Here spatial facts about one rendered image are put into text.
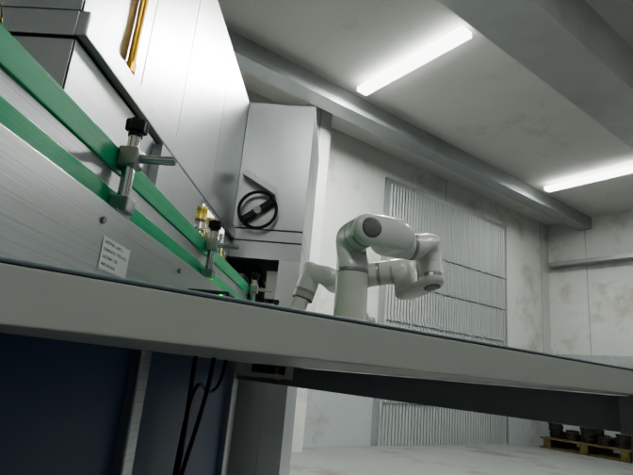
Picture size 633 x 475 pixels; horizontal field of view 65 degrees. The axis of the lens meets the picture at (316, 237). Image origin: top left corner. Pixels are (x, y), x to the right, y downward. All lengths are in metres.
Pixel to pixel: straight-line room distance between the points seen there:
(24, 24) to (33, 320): 1.03
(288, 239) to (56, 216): 2.11
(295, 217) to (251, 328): 2.29
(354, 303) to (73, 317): 1.16
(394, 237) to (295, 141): 1.46
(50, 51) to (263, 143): 1.73
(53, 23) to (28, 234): 0.80
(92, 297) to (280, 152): 2.49
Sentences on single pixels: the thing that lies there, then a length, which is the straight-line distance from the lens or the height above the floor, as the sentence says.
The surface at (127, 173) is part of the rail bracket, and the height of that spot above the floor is 0.93.
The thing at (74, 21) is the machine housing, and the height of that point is 1.37.
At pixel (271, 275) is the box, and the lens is 2.67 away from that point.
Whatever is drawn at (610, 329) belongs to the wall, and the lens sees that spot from 8.50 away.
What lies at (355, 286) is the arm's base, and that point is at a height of 0.95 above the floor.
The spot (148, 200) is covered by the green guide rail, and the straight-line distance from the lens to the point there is 0.80.
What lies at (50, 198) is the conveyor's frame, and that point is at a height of 0.84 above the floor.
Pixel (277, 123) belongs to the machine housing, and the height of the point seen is 2.01.
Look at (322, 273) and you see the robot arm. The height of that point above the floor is 1.04.
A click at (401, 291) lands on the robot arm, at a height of 0.99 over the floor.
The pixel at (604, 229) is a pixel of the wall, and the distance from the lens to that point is 8.80.
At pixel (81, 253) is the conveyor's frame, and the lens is 0.60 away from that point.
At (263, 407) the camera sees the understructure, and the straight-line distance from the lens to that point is 2.53.
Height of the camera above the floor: 0.71
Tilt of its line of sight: 15 degrees up
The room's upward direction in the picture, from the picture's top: 5 degrees clockwise
